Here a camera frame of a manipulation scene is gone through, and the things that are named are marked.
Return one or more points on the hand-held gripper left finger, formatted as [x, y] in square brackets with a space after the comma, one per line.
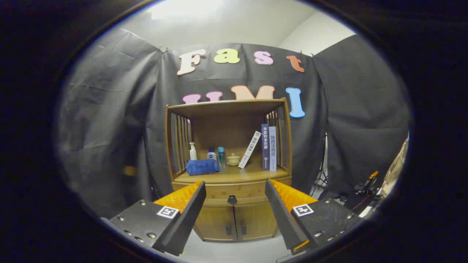
[186, 219]

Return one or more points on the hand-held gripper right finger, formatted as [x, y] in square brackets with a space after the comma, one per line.
[283, 219]

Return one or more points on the wooden drawer with black knob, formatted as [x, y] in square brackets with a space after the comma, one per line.
[234, 190]

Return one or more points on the wooden cabinet door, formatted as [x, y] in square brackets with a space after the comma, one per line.
[215, 223]
[256, 219]

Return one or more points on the wooden countertop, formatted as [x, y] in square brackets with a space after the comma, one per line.
[234, 174]

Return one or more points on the wooden cabinet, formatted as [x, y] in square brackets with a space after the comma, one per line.
[234, 124]

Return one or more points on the blue folded towel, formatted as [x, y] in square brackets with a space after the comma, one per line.
[201, 167]

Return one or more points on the white pump bottle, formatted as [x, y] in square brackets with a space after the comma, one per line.
[193, 154]

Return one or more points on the white bottle with blue cap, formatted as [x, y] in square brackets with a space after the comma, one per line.
[211, 155]

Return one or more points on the light purple book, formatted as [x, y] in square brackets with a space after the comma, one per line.
[272, 149]

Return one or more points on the clear blue bottle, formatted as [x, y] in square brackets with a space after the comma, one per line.
[221, 155]

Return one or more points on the dark blue book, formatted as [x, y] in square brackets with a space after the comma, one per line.
[265, 146]

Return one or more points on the beige lidded teacup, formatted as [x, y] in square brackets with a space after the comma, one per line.
[233, 160]

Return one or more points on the white book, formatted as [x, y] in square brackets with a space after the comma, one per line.
[250, 149]

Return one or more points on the black device with orange part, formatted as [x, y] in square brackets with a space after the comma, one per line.
[365, 188]

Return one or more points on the black backdrop cloth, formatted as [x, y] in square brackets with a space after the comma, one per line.
[109, 128]

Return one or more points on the beige cloth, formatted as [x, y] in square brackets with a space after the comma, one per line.
[396, 168]

